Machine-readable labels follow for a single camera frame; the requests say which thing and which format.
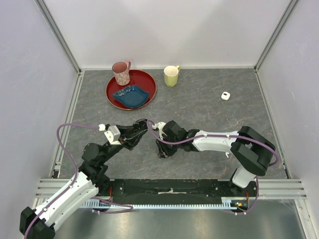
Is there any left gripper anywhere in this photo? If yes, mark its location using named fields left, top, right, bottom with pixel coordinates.
left=100, top=123, right=148, bottom=163

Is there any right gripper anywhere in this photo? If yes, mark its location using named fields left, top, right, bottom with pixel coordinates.
left=155, top=134, right=180, bottom=159

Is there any black earbud charging case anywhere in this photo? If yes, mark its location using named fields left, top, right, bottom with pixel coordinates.
left=136, top=120, right=148, bottom=130

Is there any white earbud charging case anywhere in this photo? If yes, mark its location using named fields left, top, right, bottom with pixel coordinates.
left=221, top=92, right=230, bottom=101

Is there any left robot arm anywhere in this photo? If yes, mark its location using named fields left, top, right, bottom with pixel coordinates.
left=19, top=119, right=148, bottom=239

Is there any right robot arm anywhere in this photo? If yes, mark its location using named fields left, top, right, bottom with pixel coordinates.
left=148, top=120, right=280, bottom=196

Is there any blue leaf-shaped dish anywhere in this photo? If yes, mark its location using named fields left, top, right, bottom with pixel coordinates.
left=112, top=85, right=149, bottom=109

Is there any red round tray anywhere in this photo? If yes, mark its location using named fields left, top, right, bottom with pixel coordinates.
left=105, top=70, right=157, bottom=111

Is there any pink floral mug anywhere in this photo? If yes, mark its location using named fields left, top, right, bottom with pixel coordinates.
left=112, top=61, right=131, bottom=86

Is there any yellow-green mug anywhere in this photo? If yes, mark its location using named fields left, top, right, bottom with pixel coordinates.
left=163, top=66, right=180, bottom=87

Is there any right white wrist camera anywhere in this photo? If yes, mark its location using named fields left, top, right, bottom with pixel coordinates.
left=152, top=122, right=166, bottom=140

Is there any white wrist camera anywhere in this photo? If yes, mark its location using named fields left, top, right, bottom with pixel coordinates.
left=99, top=124, right=121, bottom=145
left=152, top=122, right=166, bottom=140

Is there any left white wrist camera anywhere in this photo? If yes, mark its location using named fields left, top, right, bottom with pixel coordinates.
left=99, top=124, right=121, bottom=145

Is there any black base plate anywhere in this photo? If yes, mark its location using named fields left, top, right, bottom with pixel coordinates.
left=97, top=179, right=257, bottom=205

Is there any light blue cable duct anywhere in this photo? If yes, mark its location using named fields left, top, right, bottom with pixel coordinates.
left=80, top=199, right=249, bottom=210

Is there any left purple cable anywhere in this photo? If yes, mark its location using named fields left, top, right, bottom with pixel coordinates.
left=23, top=122, right=134, bottom=237

